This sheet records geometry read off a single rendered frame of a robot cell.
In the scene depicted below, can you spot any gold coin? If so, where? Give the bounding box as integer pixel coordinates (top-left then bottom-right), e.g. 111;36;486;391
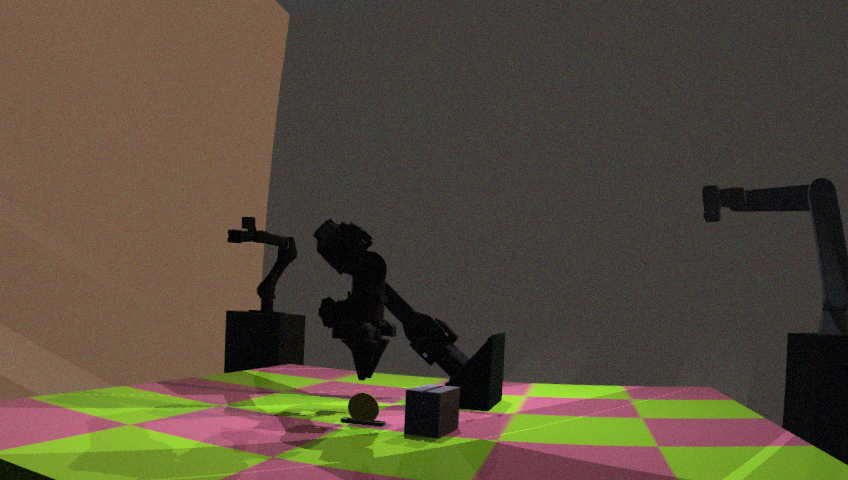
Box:
348;393;379;422

